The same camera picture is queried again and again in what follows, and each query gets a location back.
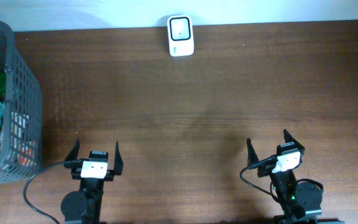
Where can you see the white barcode scanner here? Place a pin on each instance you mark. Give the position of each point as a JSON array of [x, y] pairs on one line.
[[180, 36]]

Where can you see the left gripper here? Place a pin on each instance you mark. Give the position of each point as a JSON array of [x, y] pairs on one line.
[[112, 171]]

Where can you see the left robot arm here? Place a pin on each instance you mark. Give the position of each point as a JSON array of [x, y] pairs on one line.
[[84, 205]]

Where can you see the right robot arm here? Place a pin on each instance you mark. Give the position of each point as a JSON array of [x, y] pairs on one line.
[[300, 199]]

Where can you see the grey plastic mesh basket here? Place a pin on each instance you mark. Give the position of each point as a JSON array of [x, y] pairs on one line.
[[20, 114]]

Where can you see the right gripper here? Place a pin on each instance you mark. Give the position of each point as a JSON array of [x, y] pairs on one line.
[[251, 154]]

